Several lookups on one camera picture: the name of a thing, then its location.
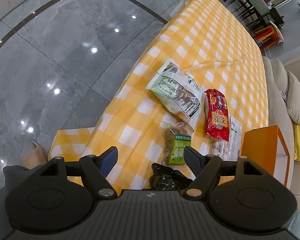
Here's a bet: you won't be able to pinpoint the clear bag white candies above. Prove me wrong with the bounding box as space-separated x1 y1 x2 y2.
210 139 230 160

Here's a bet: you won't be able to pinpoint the white sachet packet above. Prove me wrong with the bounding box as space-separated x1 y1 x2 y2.
228 116 242 161

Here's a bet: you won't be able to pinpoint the green biscuit pack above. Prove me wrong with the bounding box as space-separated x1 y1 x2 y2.
162 122 192 166

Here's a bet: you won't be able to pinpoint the red chip bag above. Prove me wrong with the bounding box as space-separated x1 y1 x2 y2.
205 89 230 141

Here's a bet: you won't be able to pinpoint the dark seaweed snack pack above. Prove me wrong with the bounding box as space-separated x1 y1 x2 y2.
149 163 193 191

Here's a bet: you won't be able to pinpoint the pale green cookie bag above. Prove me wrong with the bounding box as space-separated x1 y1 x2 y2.
146 60 203 129

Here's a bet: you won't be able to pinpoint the orange cardboard box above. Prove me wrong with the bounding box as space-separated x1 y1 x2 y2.
241 125 290 187

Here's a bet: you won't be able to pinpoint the beige sofa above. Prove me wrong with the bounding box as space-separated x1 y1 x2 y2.
262 56 300 210

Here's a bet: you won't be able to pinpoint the beige cushion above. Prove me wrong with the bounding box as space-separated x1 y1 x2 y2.
287 71 300 125

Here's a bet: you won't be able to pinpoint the yellow checkered tablecloth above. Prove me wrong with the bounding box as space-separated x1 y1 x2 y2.
48 0 268 191

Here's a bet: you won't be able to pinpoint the orange stool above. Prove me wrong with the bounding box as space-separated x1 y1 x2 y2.
253 21 284 50

